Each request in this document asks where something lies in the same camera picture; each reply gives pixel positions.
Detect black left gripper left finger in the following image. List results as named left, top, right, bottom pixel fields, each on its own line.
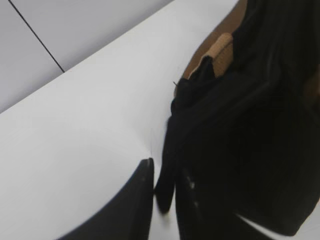
left=62, top=158, right=154, bottom=240

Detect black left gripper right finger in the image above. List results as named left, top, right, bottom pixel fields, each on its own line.
left=176, top=159, right=280, bottom=240

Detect black tote bag tan handles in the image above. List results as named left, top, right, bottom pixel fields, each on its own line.
left=155, top=0, right=320, bottom=237

